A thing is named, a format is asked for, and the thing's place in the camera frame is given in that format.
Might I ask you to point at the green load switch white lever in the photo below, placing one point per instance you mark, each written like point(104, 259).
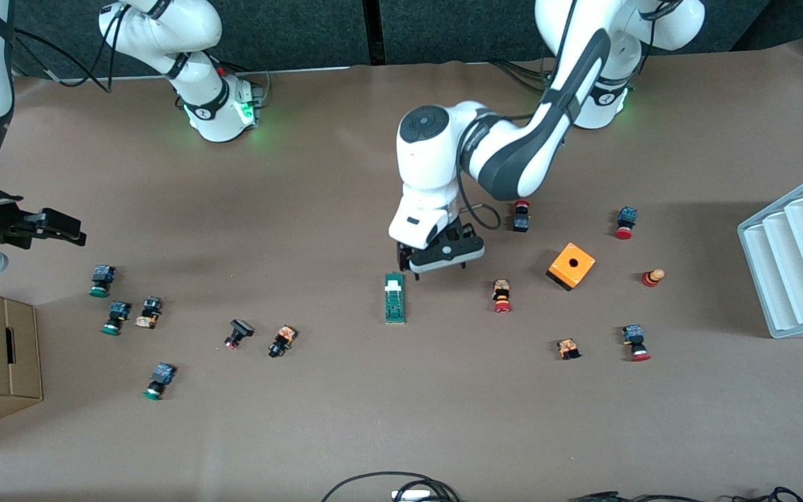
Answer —
point(395, 307)

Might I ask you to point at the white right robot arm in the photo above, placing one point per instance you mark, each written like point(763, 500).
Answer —
point(206, 104)

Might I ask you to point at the grey ridged plastic tray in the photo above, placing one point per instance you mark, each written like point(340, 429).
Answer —
point(799, 265)

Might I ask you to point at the green push button blue block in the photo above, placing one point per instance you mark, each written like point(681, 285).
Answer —
point(116, 317)
point(101, 279)
point(159, 381)

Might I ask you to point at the white plug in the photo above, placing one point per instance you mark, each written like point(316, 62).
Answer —
point(412, 496)

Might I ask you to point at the red push button black block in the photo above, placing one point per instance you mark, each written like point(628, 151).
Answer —
point(521, 217)

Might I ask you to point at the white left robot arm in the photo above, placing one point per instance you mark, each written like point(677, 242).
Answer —
point(506, 153)

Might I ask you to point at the red yellow small knob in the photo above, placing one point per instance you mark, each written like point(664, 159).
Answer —
point(652, 277)

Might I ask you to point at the red emergency stop yellow block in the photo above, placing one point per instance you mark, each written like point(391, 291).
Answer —
point(502, 295)

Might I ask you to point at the orange button enclosure box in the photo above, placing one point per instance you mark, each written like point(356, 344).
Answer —
point(572, 265)

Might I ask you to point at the black selector switch orange block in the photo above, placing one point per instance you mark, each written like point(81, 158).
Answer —
point(281, 341)

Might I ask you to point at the red push button blue block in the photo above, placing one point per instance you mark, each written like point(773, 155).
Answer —
point(625, 222)
point(635, 342)

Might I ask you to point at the small orange contact block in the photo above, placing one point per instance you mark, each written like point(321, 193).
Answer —
point(568, 348)

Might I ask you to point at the black vertical post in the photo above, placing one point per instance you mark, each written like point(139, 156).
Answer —
point(373, 28)

